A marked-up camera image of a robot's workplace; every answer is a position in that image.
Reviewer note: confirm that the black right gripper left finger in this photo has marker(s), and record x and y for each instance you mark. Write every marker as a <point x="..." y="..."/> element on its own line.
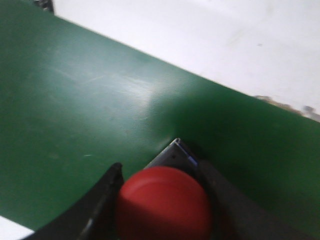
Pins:
<point x="92" y="217"/>

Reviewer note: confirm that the red mushroom push button switch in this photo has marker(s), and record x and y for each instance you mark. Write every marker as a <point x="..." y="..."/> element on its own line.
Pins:
<point x="164" y="200"/>

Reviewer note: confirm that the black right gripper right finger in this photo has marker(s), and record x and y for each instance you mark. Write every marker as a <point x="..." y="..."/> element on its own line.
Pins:
<point x="236" y="217"/>

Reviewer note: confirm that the green conveyor belt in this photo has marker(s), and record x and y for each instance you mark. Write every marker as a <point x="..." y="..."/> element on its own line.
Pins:
<point x="73" y="102"/>

